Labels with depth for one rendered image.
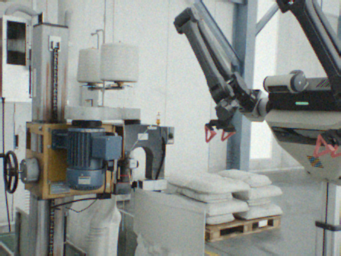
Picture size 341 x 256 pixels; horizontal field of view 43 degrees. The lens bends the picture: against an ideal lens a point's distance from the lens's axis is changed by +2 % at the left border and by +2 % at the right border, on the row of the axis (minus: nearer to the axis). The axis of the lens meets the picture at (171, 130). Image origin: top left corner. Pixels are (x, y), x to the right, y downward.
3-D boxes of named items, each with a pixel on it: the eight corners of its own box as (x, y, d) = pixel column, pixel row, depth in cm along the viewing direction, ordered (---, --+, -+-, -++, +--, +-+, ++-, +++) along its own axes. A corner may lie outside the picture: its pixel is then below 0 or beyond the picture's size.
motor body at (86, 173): (110, 190, 174) (112, 129, 172) (74, 193, 165) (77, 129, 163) (94, 184, 186) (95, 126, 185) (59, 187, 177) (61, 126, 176)
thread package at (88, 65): (113, 84, 202) (113, 48, 201) (84, 82, 193) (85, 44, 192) (98, 84, 214) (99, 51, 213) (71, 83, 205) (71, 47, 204)
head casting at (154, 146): (165, 179, 215) (167, 120, 213) (122, 183, 200) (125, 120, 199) (135, 171, 239) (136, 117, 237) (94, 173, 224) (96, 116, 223)
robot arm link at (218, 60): (201, 5, 196) (185, 19, 202) (186, 4, 185) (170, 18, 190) (250, 90, 192) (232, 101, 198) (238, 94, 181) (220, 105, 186)
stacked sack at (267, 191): (285, 197, 531) (285, 186, 530) (246, 203, 491) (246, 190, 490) (258, 190, 566) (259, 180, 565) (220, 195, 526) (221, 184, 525)
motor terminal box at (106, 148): (122, 164, 172) (122, 135, 171) (106, 166, 163) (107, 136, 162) (105, 162, 177) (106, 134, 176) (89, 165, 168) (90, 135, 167)
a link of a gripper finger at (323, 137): (304, 148, 142) (323, 129, 137) (317, 148, 146) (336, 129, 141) (315, 164, 138) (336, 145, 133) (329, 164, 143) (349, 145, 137)
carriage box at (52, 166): (113, 192, 197) (116, 124, 195) (40, 200, 177) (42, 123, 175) (90, 184, 217) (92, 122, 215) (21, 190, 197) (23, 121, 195)
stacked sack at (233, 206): (251, 212, 495) (251, 199, 495) (209, 220, 454) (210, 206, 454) (224, 205, 529) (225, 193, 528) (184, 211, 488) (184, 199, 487)
